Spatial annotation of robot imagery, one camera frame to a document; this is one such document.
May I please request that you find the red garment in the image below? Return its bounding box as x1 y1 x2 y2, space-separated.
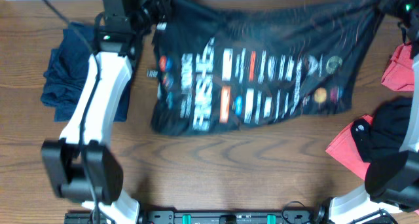
326 44 414 179

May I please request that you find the black mounting rail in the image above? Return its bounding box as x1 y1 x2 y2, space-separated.
64 210 328 224

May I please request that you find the black orange contour-pattern shirt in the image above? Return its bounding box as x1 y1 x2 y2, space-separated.
151 0 384 136

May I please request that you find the folded navy blue garment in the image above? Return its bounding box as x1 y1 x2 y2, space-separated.
40 21 145 122

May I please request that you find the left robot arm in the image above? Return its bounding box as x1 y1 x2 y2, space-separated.
41 0 171 223

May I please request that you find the black garment with logo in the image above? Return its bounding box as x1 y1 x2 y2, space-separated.
350 96 412 163

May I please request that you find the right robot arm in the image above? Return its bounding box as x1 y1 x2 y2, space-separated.
312 0 418 223

